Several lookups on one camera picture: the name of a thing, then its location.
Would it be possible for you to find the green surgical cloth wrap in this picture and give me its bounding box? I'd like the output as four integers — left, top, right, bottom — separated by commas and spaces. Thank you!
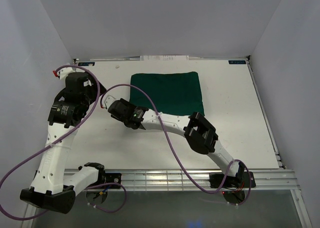
130, 71, 205, 116

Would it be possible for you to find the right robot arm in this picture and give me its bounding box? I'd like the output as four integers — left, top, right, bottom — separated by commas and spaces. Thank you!
102, 95, 252, 190

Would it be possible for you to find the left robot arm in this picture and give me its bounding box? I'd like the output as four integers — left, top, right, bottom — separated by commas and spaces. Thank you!
20, 72, 106, 214

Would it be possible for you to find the left blue label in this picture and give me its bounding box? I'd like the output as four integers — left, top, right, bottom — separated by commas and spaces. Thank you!
78, 62, 95, 66

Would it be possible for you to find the white paper sheet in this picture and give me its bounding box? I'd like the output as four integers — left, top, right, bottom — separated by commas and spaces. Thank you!
140, 55, 189, 61

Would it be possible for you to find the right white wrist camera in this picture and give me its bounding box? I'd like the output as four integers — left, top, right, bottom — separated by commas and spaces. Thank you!
100, 95, 116, 110

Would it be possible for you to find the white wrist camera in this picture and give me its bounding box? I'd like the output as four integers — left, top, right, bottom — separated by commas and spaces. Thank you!
52, 66, 76, 80
100, 95, 116, 110

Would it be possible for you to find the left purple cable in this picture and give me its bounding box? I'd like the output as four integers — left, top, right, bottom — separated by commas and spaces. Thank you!
0, 64, 130, 220

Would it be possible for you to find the purple cable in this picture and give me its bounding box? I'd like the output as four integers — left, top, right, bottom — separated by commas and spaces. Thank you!
0, 64, 130, 220
99, 84, 252, 206

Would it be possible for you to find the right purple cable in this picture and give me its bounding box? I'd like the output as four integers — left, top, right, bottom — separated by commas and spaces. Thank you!
99, 84, 252, 206

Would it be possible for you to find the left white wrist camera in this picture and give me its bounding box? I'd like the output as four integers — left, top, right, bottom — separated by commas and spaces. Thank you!
52, 66, 76, 80

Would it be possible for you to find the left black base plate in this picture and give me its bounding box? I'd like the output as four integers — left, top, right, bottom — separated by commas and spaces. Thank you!
102, 173, 122, 189

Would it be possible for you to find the aluminium front rail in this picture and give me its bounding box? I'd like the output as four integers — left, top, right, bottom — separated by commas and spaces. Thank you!
31, 169, 300, 193

